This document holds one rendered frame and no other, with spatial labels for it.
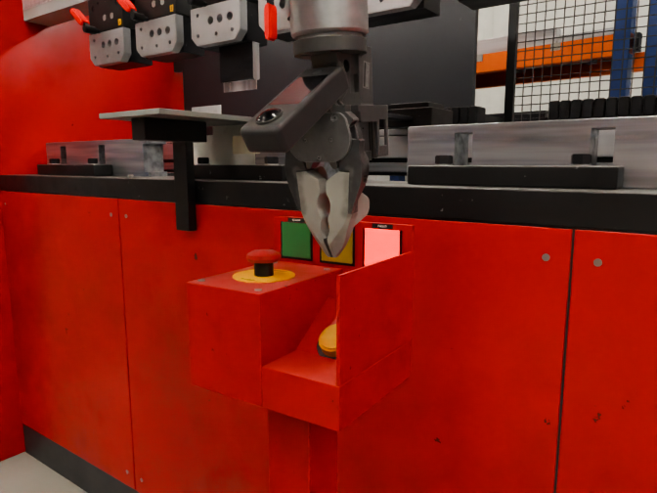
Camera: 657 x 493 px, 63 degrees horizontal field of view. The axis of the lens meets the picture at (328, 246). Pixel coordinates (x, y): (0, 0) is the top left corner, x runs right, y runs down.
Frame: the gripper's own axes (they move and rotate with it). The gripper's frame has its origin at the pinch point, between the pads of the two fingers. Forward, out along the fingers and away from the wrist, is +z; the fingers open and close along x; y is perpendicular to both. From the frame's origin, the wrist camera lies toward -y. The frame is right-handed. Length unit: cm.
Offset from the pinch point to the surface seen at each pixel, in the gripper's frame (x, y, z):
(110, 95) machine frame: 136, 74, -25
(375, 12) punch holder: 16, 41, -30
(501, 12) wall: 122, 490, -103
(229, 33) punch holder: 50, 43, -31
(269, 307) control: 4.5, -4.7, 5.8
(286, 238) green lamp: 12.7, 9.4, 2.1
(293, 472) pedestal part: 4.3, -3.0, 26.1
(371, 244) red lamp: 0.3, 9.5, 1.9
